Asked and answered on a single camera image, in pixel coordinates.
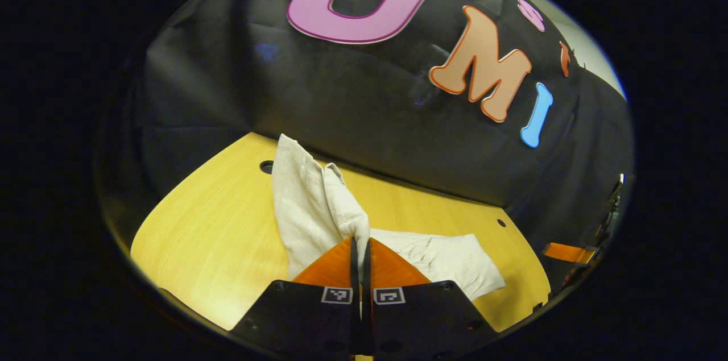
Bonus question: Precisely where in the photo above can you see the white jeans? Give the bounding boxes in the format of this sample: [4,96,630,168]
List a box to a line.
[271,134,507,302]

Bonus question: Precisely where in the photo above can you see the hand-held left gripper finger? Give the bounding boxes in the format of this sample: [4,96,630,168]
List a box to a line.
[363,238,500,357]
[230,236,360,357]

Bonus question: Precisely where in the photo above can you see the black backdrop cloth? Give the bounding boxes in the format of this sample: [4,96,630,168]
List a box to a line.
[94,0,635,293]

